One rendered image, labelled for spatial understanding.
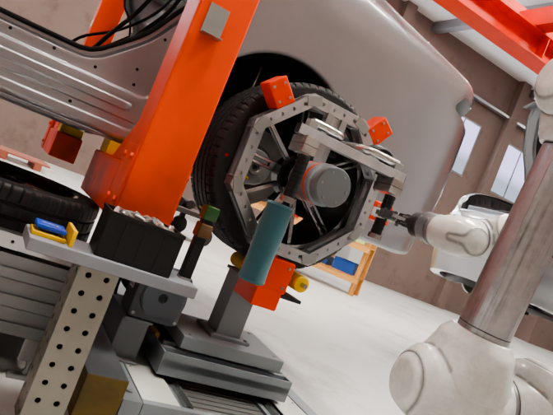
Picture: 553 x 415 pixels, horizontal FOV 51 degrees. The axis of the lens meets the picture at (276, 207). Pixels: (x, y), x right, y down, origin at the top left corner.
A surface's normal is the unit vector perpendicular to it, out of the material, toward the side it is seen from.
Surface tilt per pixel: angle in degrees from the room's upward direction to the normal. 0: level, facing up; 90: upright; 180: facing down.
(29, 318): 90
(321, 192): 90
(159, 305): 90
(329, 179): 90
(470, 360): 78
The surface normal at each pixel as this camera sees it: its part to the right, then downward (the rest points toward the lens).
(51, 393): 0.43, 0.16
